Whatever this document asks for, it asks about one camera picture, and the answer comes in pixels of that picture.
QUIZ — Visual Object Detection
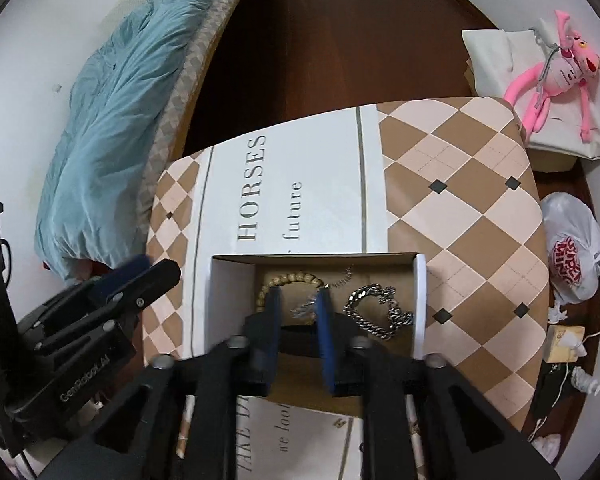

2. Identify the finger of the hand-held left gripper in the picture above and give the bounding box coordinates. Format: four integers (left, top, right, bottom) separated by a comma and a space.
17, 254, 153, 332
32, 259, 182, 356

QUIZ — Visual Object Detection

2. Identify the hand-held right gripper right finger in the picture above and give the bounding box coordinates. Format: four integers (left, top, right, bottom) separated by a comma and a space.
316, 290, 561, 480

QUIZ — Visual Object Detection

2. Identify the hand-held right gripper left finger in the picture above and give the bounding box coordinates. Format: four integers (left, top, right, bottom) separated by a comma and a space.
40, 286, 283, 480

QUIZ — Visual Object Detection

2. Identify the thin silver necklace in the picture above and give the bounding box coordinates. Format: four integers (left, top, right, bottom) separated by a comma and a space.
290, 295, 321, 322

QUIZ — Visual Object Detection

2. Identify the white cardboard jewelry box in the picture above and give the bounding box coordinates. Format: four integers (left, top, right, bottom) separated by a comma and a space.
207, 252, 429, 413

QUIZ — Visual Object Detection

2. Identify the blue blanket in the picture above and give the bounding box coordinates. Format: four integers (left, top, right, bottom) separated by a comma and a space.
34, 0, 221, 281

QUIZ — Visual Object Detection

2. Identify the checkered printed tablecloth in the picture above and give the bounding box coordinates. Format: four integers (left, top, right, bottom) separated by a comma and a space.
141, 96, 551, 480

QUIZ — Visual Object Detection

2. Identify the beige checkered mattress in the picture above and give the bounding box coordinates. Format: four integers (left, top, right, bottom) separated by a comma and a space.
135, 0, 257, 241

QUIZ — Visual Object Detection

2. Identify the small tan carton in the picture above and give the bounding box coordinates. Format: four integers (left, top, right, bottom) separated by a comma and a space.
547, 324, 586, 364

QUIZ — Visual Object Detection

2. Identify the crumpled white tissue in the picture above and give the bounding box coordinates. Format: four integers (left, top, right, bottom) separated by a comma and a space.
570, 366, 600, 397
530, 432, 564, 462

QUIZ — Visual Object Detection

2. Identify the white plastic bag red print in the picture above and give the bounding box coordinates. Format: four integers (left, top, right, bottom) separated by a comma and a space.
539, 192, 600, 306

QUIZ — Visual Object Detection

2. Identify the brown cardboard box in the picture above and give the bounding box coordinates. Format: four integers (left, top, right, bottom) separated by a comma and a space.
527, 145, 579, 174

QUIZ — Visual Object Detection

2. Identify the white tote bag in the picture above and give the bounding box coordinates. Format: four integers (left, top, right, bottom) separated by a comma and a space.
461, 17, 600, 161

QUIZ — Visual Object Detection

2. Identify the pink plush toy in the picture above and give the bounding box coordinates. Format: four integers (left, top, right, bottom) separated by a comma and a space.
502, 9, 600, 143

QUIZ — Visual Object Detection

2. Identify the chunky silver chain bracelet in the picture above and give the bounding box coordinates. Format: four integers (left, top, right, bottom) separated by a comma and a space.
344, 284, 415, 344

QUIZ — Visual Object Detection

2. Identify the wooden beaded bracelet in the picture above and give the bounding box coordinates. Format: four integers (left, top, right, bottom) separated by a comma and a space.
255, 272, 326, 322

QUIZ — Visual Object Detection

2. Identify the thin silver chain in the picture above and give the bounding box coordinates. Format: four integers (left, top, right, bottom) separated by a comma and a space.
325, 265, 357, 291

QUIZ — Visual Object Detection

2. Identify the white cord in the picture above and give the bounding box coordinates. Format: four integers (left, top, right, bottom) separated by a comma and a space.
527, 327, 600, 443

